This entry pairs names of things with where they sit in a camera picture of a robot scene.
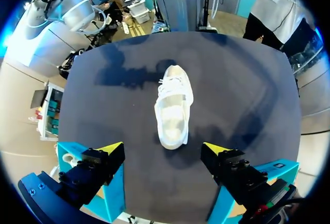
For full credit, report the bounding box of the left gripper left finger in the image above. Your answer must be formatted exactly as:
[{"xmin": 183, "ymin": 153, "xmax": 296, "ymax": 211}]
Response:
[{"xmin": 58, "ymin": 142, "xmax": 126, "ymax": 208}]

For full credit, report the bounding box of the white shoe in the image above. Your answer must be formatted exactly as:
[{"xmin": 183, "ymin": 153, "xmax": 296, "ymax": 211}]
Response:
[{"xmin": 154, "ymin": 64, "xmax": 194, "ymax": 150}]

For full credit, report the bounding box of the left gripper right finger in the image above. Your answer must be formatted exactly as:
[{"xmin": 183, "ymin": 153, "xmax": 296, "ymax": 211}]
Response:
[{"xmin": 201, "ymin": 142, "xmax": 272, "ymax": 210}]

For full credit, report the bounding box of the person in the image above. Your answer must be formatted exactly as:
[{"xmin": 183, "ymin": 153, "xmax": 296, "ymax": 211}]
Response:
[{"xmin": 242, "ymin": 0, "xmax": 323, "ymax": 58}]

